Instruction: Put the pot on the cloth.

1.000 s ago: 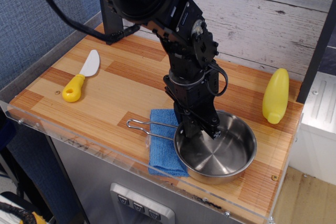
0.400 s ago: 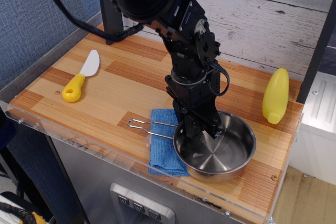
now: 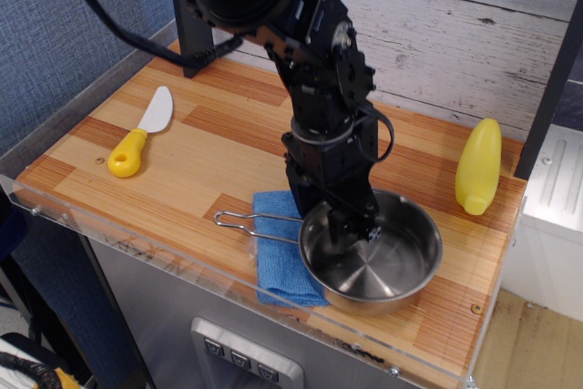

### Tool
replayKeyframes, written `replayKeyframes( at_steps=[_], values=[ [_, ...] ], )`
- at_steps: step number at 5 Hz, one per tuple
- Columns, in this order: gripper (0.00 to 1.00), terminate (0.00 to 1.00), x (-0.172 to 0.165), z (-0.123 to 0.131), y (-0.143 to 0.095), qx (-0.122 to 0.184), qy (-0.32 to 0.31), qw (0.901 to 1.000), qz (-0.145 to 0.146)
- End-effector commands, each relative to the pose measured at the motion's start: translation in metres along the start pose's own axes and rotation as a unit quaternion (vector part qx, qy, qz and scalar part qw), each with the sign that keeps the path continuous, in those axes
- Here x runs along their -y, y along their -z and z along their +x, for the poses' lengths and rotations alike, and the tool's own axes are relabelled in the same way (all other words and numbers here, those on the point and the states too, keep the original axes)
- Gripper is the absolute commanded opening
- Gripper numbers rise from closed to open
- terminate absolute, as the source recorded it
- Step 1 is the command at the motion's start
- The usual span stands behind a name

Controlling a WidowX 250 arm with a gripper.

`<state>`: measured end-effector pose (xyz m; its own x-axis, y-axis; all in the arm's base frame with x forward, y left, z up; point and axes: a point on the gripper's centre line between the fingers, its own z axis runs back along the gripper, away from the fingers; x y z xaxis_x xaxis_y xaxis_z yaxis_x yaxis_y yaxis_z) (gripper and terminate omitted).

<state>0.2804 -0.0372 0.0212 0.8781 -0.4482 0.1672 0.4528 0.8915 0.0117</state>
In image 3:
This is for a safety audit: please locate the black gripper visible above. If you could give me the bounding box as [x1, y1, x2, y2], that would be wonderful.
[281, 119, 380, 247]

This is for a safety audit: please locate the stainless steel pot with handle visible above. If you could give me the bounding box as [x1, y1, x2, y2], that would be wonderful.
[214, 189, 443, 315]

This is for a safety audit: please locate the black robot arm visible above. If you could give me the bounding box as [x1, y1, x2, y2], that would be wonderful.
[185, 0, 380, 247]

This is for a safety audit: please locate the blue folded cloth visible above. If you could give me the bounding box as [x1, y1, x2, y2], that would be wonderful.
[252, 190, 329, 307]

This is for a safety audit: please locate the clear acrylic front guard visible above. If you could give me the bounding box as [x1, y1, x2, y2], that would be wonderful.
[1, 177, 475, 388]

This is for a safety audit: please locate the yellow plastic bottle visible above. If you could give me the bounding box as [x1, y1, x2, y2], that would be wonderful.
[455, 118, 502, 216]

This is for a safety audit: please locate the silver button control panel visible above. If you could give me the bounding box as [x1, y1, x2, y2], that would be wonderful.
[190, 317, 304, 389]

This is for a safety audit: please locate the white side cabinet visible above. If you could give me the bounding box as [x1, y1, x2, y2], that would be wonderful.
[501, 125, 582, 321]

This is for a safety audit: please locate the yellow object bottom left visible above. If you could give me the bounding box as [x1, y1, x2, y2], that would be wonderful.
[55, 368, 82, 389]

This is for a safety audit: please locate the black braided cable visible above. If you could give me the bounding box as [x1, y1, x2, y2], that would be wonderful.
[58, 0, 242, 69]

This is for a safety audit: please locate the yellow handled toy knife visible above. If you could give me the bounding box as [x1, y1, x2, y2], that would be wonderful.
[107, 86, 174, 178]

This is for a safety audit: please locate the dark grey vertical post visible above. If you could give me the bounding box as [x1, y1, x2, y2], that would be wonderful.
[172, 0, 216, 78]

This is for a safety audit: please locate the dark right vertical post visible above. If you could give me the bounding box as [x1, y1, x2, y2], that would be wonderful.
[514, 0, 582, 180]

